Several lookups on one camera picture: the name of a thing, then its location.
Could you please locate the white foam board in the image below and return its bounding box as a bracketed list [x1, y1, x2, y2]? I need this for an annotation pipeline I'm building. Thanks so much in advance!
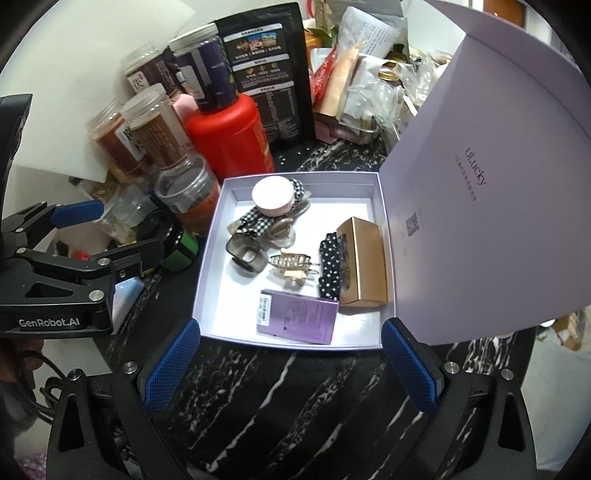
[9, 0, 199, 183]

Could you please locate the gold rectangular box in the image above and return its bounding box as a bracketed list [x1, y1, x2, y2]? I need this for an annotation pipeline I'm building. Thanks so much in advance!
[335, 216, 389, 308]

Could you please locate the pink round compact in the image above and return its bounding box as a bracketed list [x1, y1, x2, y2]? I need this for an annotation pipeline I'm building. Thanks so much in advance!
[252, 176, 296, 219]

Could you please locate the lavender gift box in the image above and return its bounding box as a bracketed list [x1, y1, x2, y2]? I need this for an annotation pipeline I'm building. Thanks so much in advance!
[191, 0, 591, 352]

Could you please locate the tan paper bag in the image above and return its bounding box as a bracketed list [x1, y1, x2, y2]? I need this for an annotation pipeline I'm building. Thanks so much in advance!
[318, 44, 365, 121]

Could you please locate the white printed paper sheet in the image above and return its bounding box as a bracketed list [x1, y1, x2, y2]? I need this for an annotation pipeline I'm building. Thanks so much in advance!
[339, 6, 409, 61]

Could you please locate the purple card packet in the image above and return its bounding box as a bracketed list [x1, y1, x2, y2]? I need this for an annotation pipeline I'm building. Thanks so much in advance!
[256, 288, 340, 346]

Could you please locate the pink plastic bottle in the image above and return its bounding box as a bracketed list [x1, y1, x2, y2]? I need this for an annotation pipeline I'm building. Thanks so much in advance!
[172, 95, 199, 121]

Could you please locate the clear lid reddish jar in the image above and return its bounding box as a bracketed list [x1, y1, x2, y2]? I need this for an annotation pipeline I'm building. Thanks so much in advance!
[154, 154, 221, 234]

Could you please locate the green jar black lid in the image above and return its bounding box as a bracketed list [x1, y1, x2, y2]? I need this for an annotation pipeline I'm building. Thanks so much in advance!
[159, 224, 200, 273]

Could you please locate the red foil packet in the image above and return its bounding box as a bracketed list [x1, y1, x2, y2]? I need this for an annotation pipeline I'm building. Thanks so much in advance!
[311, 46, 345, 112]

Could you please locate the pink plastic tray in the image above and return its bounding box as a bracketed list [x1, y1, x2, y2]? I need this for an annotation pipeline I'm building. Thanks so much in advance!
[316, 113, 382, 145]

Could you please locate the polka dot bow hair clip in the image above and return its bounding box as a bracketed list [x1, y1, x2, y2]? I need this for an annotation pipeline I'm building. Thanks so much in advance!
[316, 231, 349, 298]

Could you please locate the pastel gradient power bank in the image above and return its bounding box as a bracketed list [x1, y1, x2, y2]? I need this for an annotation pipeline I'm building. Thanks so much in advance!
[111, 274, 146, 326]

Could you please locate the black printed pouch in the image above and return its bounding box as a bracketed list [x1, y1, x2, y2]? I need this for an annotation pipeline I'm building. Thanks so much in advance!
[215, 2, 319, 151]

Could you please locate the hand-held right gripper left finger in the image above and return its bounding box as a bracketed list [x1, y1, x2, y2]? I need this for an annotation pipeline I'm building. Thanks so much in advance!
[46, 318, 201, 480]

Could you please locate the smoky square claw clip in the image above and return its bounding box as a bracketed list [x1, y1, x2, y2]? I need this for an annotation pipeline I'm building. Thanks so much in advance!
[225, 233, 269, 273]

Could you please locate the pile of clear plastic bags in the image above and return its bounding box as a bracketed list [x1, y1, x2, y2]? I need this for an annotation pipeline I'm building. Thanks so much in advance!
[346, 51, 455, 139]

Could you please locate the checkered bow hair clip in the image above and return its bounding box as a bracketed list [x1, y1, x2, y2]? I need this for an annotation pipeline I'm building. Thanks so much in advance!
[238, 178, 309, 241]

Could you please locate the gold claw hair clip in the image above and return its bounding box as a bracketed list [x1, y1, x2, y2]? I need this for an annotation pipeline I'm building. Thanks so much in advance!
[269, 249, 321, 289]

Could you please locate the dark maroon jar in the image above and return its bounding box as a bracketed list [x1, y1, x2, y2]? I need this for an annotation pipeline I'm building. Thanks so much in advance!
[121, 41, 181, 100]

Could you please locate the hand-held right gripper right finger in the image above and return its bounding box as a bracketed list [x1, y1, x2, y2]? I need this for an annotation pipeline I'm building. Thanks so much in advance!
[381, 318, 539, 480]

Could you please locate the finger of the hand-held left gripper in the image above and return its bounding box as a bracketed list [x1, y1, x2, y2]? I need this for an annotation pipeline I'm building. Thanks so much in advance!
[0, 199, 106, 250]
[0, 239, 166, 320]

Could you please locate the red plastic bottle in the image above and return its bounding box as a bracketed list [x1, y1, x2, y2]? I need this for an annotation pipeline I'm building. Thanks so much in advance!
[185, 92, 276, 183]

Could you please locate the purple label jar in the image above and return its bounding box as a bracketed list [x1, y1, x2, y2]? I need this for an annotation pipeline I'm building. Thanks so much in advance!
[167, 23, 241, 115]

